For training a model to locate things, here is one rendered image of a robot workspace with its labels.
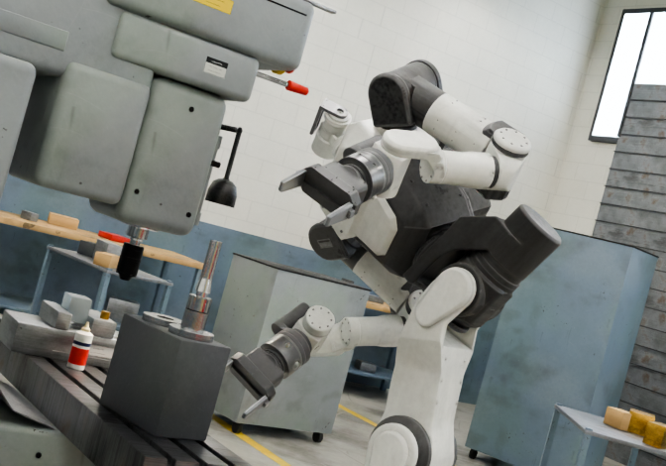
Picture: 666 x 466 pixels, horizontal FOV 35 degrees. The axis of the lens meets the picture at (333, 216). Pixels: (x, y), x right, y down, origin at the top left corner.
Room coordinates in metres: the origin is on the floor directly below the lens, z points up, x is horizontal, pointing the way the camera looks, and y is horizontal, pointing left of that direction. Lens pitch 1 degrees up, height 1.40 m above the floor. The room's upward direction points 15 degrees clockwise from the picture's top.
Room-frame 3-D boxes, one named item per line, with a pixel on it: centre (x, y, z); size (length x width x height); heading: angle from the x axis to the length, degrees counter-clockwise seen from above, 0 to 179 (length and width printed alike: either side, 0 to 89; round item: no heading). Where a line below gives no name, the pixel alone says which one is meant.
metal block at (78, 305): (2.53, 0.54, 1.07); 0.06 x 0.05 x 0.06; 30
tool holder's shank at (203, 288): (2.04, 0.21, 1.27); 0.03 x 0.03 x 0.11
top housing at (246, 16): (2.32, 0.42, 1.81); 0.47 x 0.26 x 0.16; 123
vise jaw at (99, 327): (2.56, 0.49, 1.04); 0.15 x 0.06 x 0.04; 30
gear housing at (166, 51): (2.31, 0.44, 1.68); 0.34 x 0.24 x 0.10; 123
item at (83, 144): (2.23, 0.57, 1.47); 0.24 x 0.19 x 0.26; 33
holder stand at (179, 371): (2.08, 0.24, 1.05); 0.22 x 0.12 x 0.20; 41
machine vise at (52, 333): (2.55, 0.51, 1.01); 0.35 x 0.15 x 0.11; 120
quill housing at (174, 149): (2.33, 0.41, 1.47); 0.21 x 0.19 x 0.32; 33
